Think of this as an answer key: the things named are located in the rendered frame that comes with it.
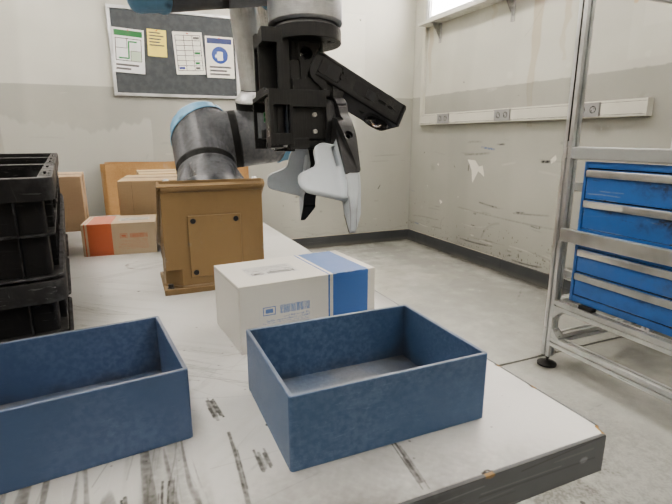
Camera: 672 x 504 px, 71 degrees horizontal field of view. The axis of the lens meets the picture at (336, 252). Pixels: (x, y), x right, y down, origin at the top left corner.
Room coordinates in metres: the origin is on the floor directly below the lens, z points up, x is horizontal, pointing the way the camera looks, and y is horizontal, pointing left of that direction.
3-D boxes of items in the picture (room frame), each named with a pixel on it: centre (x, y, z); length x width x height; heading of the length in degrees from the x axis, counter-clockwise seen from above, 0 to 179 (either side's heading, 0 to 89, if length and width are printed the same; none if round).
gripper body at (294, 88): (0.51, 0.04, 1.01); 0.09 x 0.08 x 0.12; 112
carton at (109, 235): (1.15, 0.53, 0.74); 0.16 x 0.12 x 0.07; 108
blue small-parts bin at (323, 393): (0.45, -0.02, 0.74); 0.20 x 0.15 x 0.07; 114
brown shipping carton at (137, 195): (1.38, 0.45, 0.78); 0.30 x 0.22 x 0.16; 107
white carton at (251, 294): (0.66, 0.06, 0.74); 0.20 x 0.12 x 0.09; 118
